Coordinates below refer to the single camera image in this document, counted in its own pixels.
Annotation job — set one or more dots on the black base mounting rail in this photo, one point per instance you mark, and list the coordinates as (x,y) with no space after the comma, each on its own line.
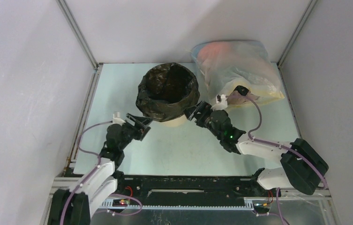
(194,191)

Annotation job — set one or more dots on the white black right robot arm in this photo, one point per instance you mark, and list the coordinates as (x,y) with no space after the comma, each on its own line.
(302,168)

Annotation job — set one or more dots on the beige round trash bin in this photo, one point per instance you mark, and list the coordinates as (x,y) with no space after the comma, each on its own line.
(174,122)

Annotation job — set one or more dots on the black plastic trash bag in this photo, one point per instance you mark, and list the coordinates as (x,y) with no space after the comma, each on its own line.
(166,90)

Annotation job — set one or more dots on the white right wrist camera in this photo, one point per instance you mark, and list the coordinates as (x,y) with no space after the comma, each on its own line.
(221,103)

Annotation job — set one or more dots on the aluminium frame post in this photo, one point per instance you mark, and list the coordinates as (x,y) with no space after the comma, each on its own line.
(305,16)
(64,7)

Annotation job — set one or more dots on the aluminium frame post left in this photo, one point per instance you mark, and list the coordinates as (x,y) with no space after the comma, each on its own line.
(64,7)

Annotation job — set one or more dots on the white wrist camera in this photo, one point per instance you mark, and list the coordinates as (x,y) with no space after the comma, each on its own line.
(117,119)
(221,103)

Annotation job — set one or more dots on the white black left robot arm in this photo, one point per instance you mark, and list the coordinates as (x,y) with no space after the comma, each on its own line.
(77,204)

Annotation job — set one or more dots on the translucent bag of supplies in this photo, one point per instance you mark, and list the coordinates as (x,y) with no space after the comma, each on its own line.
(228,64)

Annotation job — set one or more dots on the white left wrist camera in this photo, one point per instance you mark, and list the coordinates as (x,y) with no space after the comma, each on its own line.
(117,119)

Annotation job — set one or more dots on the aluminium frame post right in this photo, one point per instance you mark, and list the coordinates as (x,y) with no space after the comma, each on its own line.
(305,16)

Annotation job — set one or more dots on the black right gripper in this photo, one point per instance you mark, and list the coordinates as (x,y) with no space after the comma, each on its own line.
(202,115)

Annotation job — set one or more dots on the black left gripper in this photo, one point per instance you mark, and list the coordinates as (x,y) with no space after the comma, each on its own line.
(140,131)

